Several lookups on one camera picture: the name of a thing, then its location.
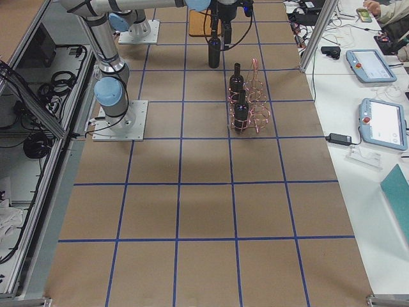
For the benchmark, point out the dark wine bottle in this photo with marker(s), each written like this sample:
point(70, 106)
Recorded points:
point(214, 48)
point(236, 81)
point(241, 111)

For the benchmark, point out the wooden tray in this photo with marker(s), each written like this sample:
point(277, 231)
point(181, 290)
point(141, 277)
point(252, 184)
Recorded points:
point(199, 24)

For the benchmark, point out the person hand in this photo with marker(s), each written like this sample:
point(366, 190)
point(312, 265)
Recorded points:
point(373, 7)

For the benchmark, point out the black handheld device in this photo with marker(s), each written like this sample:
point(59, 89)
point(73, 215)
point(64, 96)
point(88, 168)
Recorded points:
point(333, 52)

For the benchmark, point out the green smartphone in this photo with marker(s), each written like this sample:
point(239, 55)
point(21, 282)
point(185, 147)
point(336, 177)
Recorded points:
point(364, 15)

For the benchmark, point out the far teach pendant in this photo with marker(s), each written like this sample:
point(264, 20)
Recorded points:
point(369, 66)

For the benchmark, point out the teach pendant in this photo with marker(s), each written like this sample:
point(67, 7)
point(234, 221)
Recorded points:
point(369, 66)
point(383, 123)

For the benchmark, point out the black power adapter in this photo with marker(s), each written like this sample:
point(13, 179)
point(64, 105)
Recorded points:
point(339, 139)

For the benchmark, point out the near teach pendant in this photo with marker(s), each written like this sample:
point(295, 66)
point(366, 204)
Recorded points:
point(383, 123)

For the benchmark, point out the clear acrylic stand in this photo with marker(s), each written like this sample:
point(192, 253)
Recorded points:
point(371, 159)

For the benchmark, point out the teal board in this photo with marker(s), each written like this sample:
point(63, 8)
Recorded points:
point(395, 189)

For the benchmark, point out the copper wire bottle basket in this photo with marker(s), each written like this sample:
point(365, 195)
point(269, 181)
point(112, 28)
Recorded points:
point(259, 113)

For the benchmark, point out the aluminium frame post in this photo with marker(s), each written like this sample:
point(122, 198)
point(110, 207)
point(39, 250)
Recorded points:
point(317, 33)

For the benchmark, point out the aluminium side frame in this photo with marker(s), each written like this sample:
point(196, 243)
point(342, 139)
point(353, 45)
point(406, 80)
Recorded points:
point(46, 68)

